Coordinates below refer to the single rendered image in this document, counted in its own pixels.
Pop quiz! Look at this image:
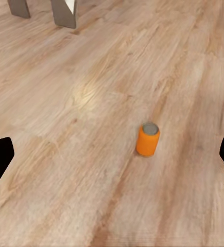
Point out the can of soda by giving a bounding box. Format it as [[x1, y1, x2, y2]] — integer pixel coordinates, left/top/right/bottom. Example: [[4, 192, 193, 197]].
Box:
[[136, 122, 160, 156]]

